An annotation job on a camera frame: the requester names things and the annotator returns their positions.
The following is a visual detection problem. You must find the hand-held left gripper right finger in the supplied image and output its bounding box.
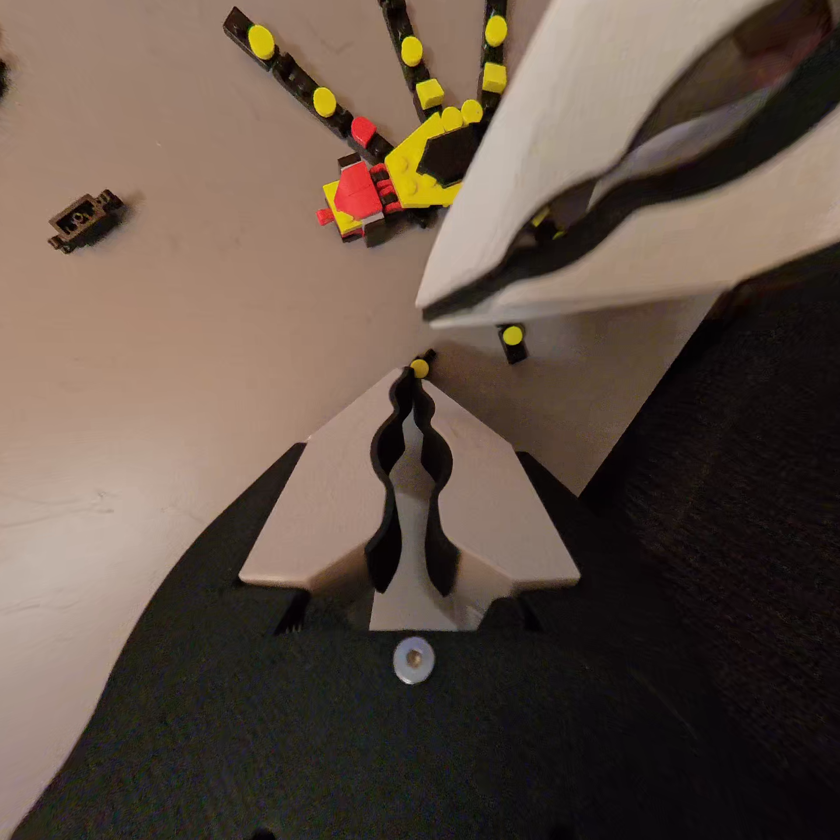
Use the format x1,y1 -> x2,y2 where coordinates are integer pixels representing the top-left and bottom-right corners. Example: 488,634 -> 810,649
413,379 -> 581,631

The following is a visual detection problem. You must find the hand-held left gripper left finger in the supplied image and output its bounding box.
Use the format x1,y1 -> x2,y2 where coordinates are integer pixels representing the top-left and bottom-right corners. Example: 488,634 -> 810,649
238,367 -> 416,593

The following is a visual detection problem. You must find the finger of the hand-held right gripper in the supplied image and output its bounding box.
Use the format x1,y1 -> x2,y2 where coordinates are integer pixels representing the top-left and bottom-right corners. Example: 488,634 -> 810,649
415,0 -> 788,316
423,36 -> 840,330

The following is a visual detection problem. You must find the black yellow red lego model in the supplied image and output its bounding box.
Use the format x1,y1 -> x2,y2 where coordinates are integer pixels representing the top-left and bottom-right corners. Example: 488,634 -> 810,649
223,0 -> 567,366

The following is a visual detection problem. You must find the person's black knit clothing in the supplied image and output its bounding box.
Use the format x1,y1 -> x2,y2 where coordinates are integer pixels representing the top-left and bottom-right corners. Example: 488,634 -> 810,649
577,249 -> 840,840

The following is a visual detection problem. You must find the black bracket lego piece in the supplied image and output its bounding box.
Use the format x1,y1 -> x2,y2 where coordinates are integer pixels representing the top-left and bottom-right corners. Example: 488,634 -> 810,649
47,189 -> 126,254

